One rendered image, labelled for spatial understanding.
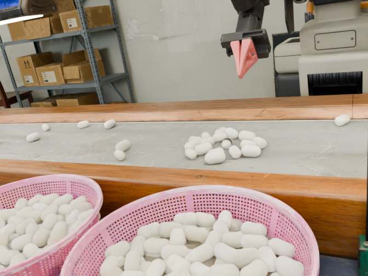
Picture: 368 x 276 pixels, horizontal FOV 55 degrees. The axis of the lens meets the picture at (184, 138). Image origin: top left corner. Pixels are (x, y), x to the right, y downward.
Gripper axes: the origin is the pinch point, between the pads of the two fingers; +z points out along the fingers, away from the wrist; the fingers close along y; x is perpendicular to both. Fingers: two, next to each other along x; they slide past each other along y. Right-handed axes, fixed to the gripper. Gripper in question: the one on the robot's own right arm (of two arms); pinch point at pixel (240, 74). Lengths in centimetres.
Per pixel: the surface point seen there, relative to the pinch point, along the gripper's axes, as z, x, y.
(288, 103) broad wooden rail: -0.2, 12.5, 8.1
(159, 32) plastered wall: -153, 127, -131
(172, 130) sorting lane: 10.2, 6.6, -17.1
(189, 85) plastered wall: -122, 163, -110
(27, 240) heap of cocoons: 43, -22, -18
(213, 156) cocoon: 22.5, -5.8, 0.2
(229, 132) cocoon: 13.4, 1.9, -0.9
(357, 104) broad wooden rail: 1.7, 11.0, 22.6
